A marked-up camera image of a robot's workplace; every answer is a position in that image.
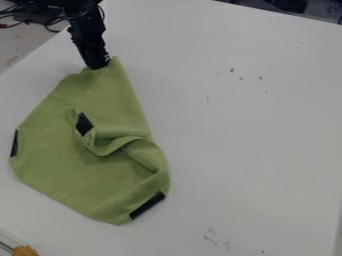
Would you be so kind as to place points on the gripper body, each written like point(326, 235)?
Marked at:
point(90, 43)

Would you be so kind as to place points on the green cloth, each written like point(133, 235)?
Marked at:
point(89, 166)

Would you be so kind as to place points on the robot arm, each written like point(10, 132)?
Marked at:
point(82, 11)

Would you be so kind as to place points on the yellow toy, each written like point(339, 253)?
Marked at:
point(25, 251)

